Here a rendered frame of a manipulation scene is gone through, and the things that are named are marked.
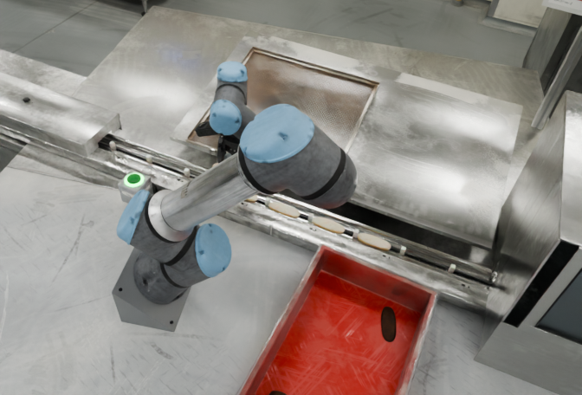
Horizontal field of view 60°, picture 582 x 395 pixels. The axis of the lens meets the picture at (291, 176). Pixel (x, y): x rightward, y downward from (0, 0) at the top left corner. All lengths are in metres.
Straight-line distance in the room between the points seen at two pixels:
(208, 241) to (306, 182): 0.38
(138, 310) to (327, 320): 0.47
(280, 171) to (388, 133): 0.91
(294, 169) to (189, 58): 1.44
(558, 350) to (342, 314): 0.50
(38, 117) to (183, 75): 0.59
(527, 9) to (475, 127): 2.99
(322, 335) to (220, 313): 0.27
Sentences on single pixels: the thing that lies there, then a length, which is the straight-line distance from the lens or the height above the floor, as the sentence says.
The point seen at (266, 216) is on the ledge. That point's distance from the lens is 1.48.
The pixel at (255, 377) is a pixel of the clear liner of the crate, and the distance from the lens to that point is 1.17.
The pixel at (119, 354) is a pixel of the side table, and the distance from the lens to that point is 1.33.
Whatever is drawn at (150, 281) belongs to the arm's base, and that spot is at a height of 0.93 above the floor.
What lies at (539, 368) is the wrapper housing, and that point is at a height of 0.89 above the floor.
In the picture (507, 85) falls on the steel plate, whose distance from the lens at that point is 2.35.
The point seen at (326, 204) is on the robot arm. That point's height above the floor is 1.33.
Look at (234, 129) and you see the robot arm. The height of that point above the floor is 1.22.
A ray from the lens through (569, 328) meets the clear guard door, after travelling 1.24.
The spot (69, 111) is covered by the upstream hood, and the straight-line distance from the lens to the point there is 1.83.
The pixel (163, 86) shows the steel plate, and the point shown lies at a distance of 2.06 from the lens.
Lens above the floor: 1.99
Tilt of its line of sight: 45 degrees down
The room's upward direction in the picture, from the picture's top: 5 degrees clockwise
